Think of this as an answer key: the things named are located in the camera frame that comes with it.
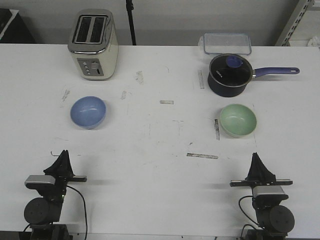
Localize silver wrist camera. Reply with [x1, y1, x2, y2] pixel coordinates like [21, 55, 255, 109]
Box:
[252, 185, 289, 202]
[24, 175, 56, 190]

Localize glass pot lid blue knob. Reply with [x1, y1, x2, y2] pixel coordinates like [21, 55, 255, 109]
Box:
[209, 54, 253, 87]

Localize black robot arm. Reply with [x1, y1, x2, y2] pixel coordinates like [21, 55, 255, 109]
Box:
[24, 150, 88, 240]
[229, 152, 295, 240]

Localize white crumpled cloth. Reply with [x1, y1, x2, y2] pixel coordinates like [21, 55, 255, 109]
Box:
[306, 36, 320, 48]

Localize black tripod pole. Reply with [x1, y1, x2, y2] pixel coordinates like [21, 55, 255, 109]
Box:
[125, 0, 137, 46]

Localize green bowl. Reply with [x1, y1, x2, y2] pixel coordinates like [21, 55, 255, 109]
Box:
[219, 104, 257, 138]

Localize clear plastic food container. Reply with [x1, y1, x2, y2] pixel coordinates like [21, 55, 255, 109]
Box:
[198, 32, 252, 55]

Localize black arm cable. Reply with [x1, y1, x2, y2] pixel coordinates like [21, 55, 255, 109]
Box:
[238, 195, 261, 237]
[22, 184, 88, 240]

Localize grey slotted shelf upright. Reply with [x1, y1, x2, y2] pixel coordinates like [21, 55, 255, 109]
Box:
[275, 0, 320, 47]

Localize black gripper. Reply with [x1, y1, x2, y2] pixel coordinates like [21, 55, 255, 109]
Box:
[229, 152, 293, 187]
[43, 150, 87, 198]

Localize dark blue saucepan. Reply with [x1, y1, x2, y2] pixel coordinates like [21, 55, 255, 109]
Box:
[207, 60, 300, 98]

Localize blue bowl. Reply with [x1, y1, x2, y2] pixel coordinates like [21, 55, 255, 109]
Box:
[70, 96, 107, 129]

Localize cream and chrome toaster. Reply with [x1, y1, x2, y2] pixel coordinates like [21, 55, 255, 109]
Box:
[67, 8, 119, 81]

